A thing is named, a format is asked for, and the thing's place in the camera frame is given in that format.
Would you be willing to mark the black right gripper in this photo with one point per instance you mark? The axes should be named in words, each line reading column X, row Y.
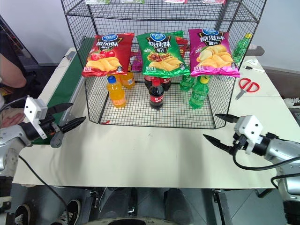
column 239, row 143

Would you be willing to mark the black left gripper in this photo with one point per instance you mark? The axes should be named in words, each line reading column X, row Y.
column 50, row 127

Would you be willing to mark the person bare forearm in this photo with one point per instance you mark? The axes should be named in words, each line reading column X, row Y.
column 11, row 72

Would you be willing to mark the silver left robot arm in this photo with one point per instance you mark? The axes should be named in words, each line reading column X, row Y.
column 11, row 140

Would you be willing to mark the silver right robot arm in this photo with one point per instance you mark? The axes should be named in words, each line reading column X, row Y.
column 281, row 150

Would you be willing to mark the green conveyor belt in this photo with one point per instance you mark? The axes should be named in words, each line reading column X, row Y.
column 63, row 86

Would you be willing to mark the small red scrap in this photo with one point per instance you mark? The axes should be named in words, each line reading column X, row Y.
column 106, row 122

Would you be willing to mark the green soda bottle yellow cap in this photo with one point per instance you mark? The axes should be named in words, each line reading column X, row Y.
column 198, row 93
column 241, row 48
column 186, row 84

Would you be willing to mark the orange soda bottle blue cap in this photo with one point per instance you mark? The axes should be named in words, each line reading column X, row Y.
column 115, row 92
column 128, row 80

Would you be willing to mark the white marker pen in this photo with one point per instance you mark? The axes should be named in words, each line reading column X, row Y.
column 254, row 69

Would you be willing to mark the cola bottle red cap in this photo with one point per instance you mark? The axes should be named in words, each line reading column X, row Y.
column 167, row 83
column 156, row 95

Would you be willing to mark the red tomato chips bag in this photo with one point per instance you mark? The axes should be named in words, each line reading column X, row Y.
column 183, row 47
column 107, row 54

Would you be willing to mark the purple original chips bag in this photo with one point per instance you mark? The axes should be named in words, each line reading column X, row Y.
column 136, row 63
column 212, row 56

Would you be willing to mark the small white paper scrap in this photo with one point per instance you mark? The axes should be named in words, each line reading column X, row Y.
column 252, row 61

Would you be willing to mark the grey metal table leg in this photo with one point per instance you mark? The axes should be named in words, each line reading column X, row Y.
column 222, row 206

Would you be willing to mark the black white sneaker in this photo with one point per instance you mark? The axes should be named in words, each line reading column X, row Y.
column 293, row 102

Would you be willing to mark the dark grey armrest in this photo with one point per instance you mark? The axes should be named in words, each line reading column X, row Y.
column 256, row 50

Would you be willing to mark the green barbecue chips bag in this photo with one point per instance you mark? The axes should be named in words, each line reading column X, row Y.
column 177, row 33
column 161, row 56

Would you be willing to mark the black white canvas shoe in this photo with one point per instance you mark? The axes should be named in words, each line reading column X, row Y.
column 22, row 214
column 70, row 212

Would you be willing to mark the green snack packet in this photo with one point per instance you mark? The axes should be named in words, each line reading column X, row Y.
column 97, row 1

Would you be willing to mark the pink snack packet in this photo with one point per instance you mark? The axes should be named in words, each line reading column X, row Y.
column 214, row 1
column 175, row 1

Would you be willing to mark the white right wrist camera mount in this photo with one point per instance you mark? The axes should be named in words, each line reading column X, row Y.
column 250, row 127

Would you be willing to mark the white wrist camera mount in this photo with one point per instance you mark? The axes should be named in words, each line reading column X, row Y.
column 250, row 127
column 34, row 110

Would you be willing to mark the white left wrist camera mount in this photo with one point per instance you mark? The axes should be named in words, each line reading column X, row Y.
column 34, row 110

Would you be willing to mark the black chair frame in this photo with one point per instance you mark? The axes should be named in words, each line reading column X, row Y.
column 16, row 49

